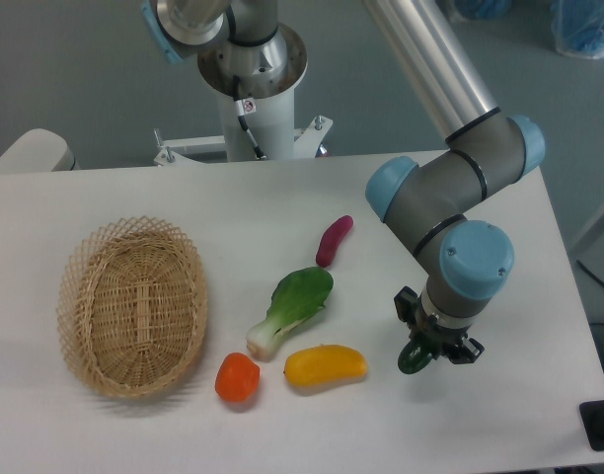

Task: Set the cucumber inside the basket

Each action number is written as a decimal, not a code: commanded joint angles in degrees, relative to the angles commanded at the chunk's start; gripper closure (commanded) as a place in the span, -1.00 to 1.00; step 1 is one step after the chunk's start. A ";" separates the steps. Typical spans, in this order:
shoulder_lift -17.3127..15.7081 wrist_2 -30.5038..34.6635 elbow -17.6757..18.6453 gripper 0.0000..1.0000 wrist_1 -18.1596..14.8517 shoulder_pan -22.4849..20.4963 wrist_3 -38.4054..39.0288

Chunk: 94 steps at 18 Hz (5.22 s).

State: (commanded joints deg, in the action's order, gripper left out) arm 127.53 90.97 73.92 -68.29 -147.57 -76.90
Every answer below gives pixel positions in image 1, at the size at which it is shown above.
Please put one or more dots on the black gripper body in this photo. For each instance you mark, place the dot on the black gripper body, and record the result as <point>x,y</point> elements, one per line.
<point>446,335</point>

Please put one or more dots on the dark green cucumber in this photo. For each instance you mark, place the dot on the dark green cucumber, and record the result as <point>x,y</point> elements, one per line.
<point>414,357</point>

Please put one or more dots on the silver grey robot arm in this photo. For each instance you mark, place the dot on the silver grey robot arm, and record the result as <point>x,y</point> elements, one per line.
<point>466,262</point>

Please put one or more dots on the woven wicker basket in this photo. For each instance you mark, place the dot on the woven wicker basket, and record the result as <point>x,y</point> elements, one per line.
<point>132,309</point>

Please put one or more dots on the yellow bell pepper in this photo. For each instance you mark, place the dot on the yellow bell pepper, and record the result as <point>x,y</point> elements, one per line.
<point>324,364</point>

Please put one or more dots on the purple sweet potato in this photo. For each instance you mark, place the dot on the purple sweet potato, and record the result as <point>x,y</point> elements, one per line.
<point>331,240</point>

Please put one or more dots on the green bok choy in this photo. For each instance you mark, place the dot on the green bok choy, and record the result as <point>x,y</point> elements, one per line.
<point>297,298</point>

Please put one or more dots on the black device at edge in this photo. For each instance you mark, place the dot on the black device at edge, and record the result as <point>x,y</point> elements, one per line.
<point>592,415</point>

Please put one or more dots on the orange bell pepper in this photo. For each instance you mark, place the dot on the orange bell pepper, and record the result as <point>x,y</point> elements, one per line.
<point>237,379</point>

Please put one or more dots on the blue plastic bag left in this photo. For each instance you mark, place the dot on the blue plastic bag left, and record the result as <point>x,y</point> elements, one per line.
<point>478,10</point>

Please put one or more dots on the blue plastic bag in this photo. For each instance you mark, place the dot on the blue plastic bag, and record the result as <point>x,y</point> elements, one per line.
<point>578,28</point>
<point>478,10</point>

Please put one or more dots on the white chair back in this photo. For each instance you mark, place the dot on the white chair back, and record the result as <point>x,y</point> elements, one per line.
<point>38,151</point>

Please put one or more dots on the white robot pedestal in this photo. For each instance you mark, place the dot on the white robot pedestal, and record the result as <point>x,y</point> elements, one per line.
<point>254,87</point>

